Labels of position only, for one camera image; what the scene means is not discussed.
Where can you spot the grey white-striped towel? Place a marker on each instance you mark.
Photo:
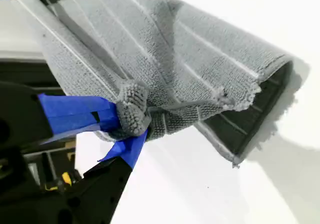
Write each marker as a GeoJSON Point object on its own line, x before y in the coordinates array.
{"type": "Point", "coordinates": [175, 59]}

